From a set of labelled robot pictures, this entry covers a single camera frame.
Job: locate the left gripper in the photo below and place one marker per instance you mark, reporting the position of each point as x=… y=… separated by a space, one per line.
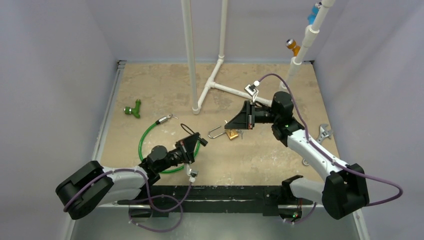
x=187 y=157

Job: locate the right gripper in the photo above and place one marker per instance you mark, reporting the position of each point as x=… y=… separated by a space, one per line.
x=249 y=115

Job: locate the black cable loop lock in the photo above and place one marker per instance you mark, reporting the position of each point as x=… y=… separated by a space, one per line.
x=192 y=132

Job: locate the padlock key set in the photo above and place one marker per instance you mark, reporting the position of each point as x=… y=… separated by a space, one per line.
x=240 y=133

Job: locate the brass padlock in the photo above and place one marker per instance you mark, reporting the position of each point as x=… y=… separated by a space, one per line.
x=230 y=133

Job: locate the lock key set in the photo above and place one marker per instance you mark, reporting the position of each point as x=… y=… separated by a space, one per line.
x=169 y=116

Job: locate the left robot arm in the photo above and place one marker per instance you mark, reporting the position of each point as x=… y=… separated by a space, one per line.
x=93 y=184

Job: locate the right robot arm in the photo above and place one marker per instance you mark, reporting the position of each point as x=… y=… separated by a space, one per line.
x=343 y=189

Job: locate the green pipe fitting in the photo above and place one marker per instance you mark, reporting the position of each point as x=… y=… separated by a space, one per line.
x=134 y=111

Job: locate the adjustable wrench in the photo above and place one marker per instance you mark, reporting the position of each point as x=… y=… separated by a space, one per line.
x=324 y=133

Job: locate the orange valve fitting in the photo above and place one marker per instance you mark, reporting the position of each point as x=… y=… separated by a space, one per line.
x=292 y=45

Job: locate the blue valve fitting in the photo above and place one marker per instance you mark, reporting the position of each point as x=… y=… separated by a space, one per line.
x=314 y=12

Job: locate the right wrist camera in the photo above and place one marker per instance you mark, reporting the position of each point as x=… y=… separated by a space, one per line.
x=251 y=89

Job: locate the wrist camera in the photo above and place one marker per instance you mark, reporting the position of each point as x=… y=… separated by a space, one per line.
x=190 y=172
x=251 y=89

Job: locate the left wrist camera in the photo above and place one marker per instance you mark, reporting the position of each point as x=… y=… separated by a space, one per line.
x=190 y=172

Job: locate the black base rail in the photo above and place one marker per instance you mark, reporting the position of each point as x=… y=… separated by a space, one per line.
x=268 y=200

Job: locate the aluminium frame rail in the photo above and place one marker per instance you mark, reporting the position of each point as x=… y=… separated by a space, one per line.
x=108 y=113

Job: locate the white pvc pipe frame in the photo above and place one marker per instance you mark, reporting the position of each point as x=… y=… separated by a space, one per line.
x=219 y=32

